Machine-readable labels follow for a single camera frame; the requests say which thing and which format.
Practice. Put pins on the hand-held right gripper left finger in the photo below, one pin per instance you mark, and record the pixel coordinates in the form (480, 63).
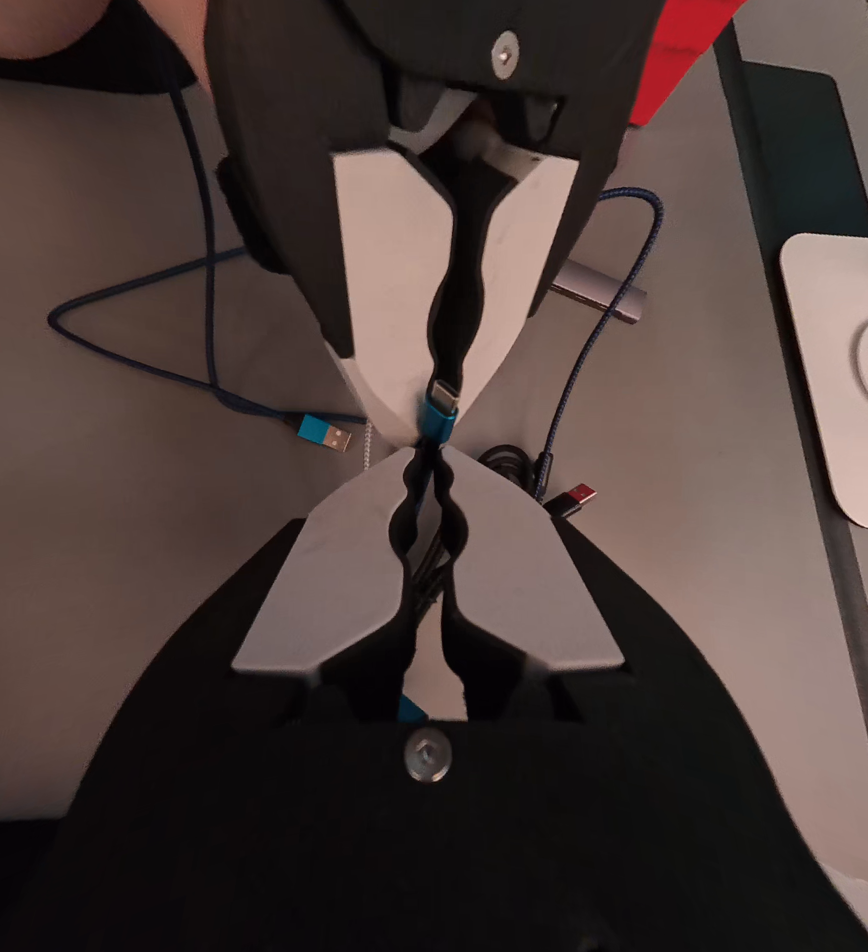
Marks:
(330, 580)

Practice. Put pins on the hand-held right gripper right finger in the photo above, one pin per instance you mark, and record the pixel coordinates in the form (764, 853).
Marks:
(523, 587)

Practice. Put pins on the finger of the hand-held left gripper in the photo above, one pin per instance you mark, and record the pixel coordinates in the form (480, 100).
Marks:
(531, 223)
(389, 253)

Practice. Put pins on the person's left forearm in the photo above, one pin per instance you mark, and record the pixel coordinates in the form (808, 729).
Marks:
(32, 22)

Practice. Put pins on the red plastic bin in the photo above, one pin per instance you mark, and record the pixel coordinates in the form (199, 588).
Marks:
(679, 59)

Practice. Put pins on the black wrist rest pad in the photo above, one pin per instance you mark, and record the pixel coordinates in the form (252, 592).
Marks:
(69, 71)

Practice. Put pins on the dark desk mat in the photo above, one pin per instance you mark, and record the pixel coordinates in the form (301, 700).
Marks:
(806, 149)

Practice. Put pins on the white tablet stand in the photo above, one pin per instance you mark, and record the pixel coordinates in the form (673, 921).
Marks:
(836, 372)

